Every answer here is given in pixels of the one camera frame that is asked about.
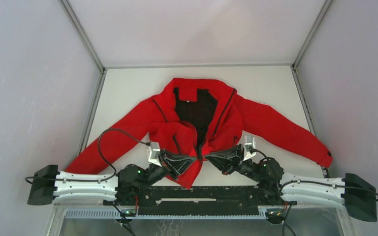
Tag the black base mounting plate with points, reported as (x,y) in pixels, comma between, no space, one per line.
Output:
(197,200)

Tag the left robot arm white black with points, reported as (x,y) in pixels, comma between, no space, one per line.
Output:
(50,185)

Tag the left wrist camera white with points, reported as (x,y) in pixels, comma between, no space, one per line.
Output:
(154,153)

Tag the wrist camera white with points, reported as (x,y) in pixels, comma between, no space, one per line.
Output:
(249,147)
(154,153)

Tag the white slotted cable duct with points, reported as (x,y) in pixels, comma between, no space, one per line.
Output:
(110,213)

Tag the red jacket black lining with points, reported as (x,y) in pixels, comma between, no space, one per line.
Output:
(196,117)

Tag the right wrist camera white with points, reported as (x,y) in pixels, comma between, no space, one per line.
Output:
(249,147)

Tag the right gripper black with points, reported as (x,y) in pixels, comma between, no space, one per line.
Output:
(228,161)

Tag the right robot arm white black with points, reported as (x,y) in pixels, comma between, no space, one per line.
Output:
(277,186)

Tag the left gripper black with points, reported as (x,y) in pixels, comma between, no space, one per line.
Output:
(176,164)

